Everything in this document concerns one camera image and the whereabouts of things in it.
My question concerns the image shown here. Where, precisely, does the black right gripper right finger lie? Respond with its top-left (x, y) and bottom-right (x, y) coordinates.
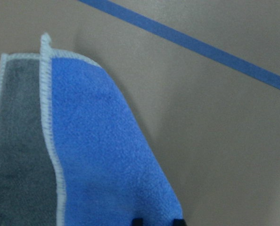
top-left (173, 219), bottom-right (186, 226)

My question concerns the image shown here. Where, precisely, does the blue and grey towel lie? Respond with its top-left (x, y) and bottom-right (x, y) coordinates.
top-left (0, 34), bottom-right (184, 226)

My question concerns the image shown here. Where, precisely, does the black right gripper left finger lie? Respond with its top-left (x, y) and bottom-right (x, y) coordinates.
top-left (132, 218), bottom-right (143, 226)

